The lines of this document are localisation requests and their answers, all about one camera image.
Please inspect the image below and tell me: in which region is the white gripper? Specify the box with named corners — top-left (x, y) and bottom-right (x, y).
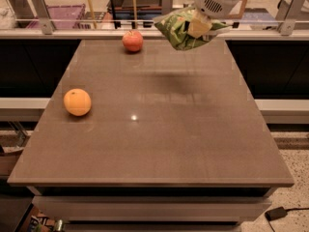
top-left (187, 0), bottom-right (239, 39)

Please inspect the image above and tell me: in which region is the green jalapeno chip bag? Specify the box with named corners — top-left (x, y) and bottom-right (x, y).
top-left (154, 7), bottom-right (229, 51)

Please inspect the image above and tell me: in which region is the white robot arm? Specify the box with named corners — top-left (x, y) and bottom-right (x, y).
top-left (187, 0), bottom-right (239, 38)

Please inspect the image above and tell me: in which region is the red apple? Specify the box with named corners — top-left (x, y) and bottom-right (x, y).
top-left (122, 30), bottom-right (143, 52)

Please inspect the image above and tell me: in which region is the purple plastic crate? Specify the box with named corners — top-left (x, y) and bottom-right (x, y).
top-left (27, 4), bottom-right (86, 30)

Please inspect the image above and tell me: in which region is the orange fruit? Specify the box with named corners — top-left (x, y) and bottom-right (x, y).
top-left (63, 89), bottom-right (92, 116)

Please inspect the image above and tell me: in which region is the black power adapter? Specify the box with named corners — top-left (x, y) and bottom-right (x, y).
top-left (265, 207), bottom-right (287, 221)

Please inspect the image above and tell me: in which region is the grey table drawer base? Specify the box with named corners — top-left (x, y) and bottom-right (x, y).
top-left (33, 195), bottom-right (271, 232)

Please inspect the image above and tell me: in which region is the middle metal rail bracket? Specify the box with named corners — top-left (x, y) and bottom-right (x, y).
top-left (161, 0), bottom-right (173, 15)

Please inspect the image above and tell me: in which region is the metal rail bracket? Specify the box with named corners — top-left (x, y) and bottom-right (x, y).
top-left (161, 0), bottom-right (173, 15)
top-left (27, 0), bottom-right (55, 35)
top-left (275, 0), bottom-right (309, 36)

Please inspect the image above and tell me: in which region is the right metal rail bracket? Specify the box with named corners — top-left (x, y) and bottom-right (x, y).
top-left (275, 0), bottom-right (309, 36)

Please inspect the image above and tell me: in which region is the left metal rail bracket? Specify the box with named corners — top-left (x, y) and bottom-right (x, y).
top-left (27, 0), bottom-right (55, 35)

